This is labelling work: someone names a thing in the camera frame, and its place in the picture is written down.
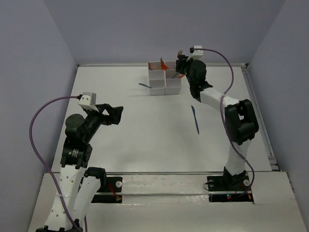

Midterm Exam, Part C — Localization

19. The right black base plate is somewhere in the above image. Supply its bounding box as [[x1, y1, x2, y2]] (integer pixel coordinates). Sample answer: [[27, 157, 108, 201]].
[[203, 176, 254, 203]]

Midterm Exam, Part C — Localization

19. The blue-green plastic knife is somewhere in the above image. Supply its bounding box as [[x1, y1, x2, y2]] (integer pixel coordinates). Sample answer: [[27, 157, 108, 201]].
[[191, 105, 200, 134]]

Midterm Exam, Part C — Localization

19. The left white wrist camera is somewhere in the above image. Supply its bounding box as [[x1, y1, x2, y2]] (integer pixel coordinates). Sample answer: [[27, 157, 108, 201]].
[[78, 92, 98, 112]]

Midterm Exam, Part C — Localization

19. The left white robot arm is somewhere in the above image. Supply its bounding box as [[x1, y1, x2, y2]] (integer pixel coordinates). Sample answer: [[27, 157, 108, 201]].
[[38, 104, 124, 232]]

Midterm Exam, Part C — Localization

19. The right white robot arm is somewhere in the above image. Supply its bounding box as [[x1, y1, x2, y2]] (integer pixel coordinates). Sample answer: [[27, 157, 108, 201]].
[[176, 53, 259, 192]]

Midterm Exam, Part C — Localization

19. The left white divided container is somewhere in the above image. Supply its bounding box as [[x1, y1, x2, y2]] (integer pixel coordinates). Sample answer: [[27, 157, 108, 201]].
[[148, 61, 166, 96]]

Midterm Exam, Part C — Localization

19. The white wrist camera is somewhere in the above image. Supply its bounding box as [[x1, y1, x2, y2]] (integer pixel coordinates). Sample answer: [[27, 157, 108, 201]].
[[187, 45, 203, 61], [78, 92, 98, 112]]

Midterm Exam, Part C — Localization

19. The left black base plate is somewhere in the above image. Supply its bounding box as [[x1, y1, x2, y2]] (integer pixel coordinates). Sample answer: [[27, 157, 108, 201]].
[[92, 176, 123, 203]]

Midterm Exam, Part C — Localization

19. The orange plastic spoon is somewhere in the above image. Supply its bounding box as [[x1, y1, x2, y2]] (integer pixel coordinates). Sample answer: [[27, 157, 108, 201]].
[[161, 62, 169, 70]]

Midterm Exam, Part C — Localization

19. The white divided container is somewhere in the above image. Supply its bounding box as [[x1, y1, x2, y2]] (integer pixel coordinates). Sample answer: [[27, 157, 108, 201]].
[[148, 61, 166, 96], [165, 61, 182, 95]]

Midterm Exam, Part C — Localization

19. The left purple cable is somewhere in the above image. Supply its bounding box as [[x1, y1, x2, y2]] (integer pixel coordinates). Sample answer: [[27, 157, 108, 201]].
[[28, 95, 87, 232]]

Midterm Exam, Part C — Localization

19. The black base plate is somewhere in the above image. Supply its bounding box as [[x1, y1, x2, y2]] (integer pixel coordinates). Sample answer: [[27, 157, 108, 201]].
[[203, 176, 254, 203], [92, 176, 123, 203]]

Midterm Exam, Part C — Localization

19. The right white divided container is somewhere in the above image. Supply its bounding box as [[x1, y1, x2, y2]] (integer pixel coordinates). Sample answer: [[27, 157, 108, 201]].
[[165, 61, 182, 95]]

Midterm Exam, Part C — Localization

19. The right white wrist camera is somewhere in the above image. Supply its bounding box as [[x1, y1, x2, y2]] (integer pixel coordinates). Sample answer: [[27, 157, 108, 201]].
[[187, 45, 203, 61]]

